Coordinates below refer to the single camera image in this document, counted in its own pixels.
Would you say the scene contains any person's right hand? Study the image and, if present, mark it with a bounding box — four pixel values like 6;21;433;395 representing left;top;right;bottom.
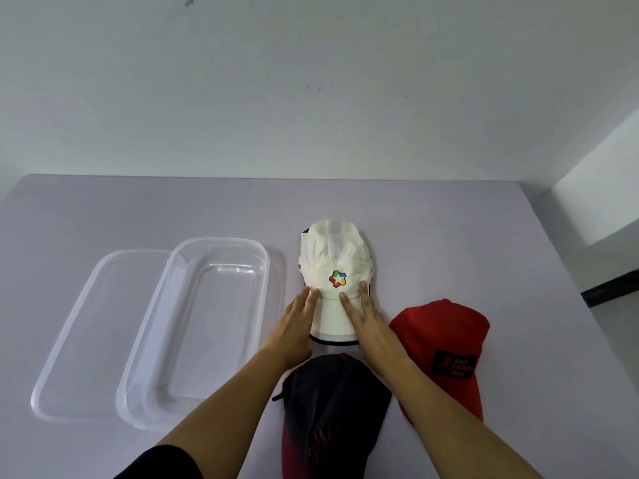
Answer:
339;280;411;383

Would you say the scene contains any person's left hand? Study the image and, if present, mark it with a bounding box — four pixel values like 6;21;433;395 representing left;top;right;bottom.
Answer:
260;287;321;370

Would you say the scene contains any black and red cap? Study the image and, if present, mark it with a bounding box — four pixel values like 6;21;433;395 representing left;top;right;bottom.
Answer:
272;353;394;479

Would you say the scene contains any red cap with patch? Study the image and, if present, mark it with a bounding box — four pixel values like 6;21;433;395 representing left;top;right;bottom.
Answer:
389;299;491;427

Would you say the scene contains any white cap with logo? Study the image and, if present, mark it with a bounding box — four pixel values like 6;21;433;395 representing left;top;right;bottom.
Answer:
298;219;375;346

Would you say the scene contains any clear plastic box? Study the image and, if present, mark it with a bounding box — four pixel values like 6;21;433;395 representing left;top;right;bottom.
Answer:
115;237;272;432

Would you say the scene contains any clear plastic lid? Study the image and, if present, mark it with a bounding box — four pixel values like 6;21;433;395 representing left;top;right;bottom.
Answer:
29;249;173;424

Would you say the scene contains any person's right forearm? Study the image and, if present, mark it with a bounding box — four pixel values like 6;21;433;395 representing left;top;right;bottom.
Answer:
381;361;542;479

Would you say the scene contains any person's left forearm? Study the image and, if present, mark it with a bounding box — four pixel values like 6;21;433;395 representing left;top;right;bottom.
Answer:
155;346;293;479

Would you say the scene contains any person's black left sleeve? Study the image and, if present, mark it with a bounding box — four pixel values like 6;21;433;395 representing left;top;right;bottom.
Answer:
113;444;204;479

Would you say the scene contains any black object on floor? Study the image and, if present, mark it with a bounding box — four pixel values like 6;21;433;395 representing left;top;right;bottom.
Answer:
580;269;639;309

